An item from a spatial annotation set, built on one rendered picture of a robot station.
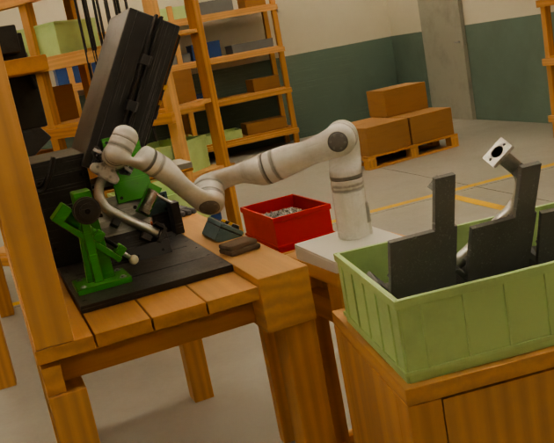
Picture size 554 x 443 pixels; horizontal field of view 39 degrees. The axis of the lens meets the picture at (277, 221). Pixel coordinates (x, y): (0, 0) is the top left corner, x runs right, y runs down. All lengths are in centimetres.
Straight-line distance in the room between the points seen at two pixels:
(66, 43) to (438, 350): 451
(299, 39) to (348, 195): 1005
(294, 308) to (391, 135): 658
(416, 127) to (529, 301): 718
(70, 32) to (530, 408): 465
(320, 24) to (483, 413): 1095
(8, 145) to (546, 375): 122
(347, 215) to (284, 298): 34
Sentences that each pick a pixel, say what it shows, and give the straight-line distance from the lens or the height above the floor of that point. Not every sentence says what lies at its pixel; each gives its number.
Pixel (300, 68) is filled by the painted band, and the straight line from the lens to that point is 1218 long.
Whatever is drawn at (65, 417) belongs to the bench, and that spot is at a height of 70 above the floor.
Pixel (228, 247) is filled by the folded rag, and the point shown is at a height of 93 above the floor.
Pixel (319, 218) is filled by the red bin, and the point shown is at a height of 88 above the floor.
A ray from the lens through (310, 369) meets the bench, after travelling 212.
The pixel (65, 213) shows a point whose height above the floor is 112.
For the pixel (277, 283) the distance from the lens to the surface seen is 201.
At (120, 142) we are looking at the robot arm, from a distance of 214.
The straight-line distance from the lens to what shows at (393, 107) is 904.
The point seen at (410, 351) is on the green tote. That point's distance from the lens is 154.
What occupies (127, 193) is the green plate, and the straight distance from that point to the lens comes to 250.
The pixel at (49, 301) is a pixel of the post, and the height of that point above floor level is 99.
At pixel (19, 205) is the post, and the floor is 122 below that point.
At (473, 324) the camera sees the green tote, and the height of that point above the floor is 88.
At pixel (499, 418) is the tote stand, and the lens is 165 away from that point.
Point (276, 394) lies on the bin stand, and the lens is 301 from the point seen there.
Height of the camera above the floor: 146
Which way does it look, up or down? 12 degrees down
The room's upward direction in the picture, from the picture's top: 11 degrees counter-clockwise
